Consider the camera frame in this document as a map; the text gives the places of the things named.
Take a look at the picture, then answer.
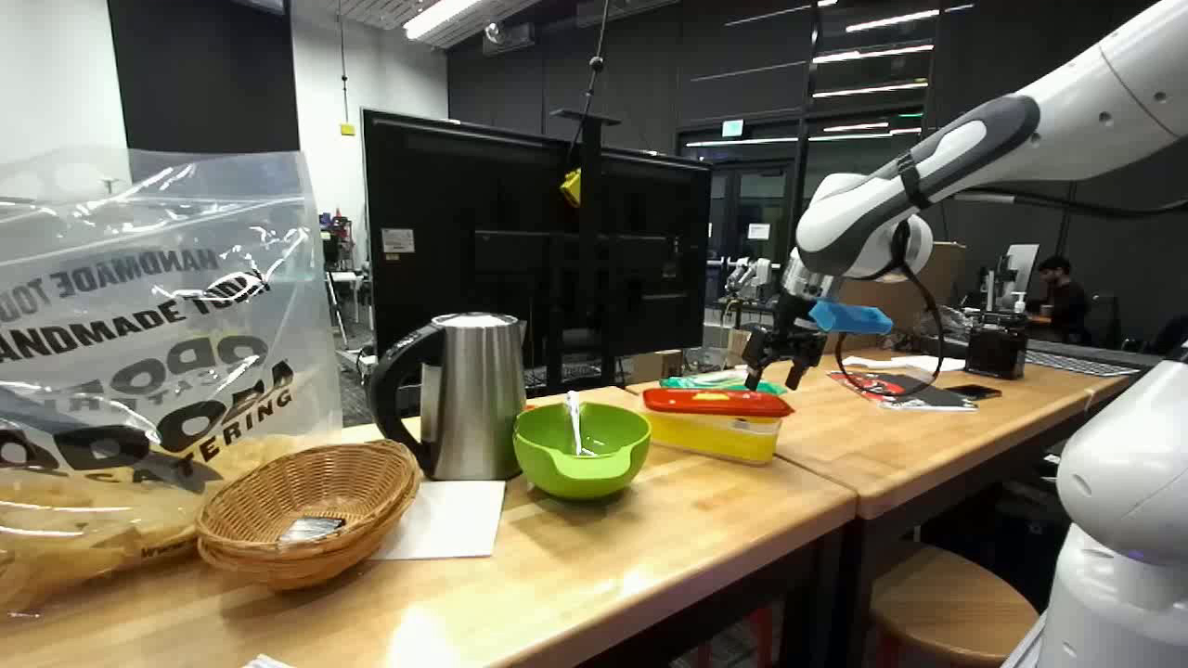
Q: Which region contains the seated person in background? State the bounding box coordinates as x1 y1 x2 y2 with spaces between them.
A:
1023 252 1095 350

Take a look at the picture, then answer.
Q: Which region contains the white plastic spoon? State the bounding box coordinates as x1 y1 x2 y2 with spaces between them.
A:
559 388 594 459

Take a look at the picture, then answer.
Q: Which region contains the large black monitor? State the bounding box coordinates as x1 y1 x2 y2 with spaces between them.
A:
361 108 716 400

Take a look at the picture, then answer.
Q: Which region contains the woven wicker basket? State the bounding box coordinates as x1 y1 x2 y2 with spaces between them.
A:
192 439 427 593

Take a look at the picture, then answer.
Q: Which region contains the brown cardboard box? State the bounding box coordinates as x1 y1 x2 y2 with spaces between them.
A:
835 236 967 351

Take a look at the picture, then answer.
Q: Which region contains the black monitor stand pole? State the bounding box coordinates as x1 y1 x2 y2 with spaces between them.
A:
553 104 625 388

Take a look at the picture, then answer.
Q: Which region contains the small silver packet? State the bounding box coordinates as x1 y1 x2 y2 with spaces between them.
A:
277 511 349 554

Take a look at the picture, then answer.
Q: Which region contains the white paper sheet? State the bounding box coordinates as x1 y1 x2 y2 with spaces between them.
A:
846 351 967 379

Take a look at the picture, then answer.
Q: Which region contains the red and black magazine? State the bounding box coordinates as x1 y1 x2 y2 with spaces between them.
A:
829 362 980 416

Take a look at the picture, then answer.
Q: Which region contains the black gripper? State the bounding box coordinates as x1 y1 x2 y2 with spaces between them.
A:
737 289 830 395

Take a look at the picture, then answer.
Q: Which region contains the round wooden stool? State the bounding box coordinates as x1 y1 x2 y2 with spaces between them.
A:
865 542 1042 668

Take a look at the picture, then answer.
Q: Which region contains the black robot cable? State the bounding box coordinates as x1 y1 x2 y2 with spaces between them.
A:
830 220 949 400

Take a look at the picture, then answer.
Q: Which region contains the clear printed plastic bag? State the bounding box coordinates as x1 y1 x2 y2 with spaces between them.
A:
0 143 344 622

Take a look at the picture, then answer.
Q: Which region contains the black camera on table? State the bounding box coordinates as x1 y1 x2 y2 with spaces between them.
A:
961 313 1033 382

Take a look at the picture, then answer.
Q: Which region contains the green wet wipes pack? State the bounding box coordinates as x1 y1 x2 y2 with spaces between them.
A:
657 362 790 400

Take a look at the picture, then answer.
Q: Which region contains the green plastic bowl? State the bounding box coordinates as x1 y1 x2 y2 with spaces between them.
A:
510 400 657 503

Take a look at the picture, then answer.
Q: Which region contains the red rectangular lunch box lid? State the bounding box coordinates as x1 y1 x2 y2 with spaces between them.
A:
637 385 797 421

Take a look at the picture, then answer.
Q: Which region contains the white paper napkin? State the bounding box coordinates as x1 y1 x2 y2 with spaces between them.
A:
376 480 512 563

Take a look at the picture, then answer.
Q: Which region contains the stainless steel kettle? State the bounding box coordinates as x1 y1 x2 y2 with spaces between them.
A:
368 307 531 485

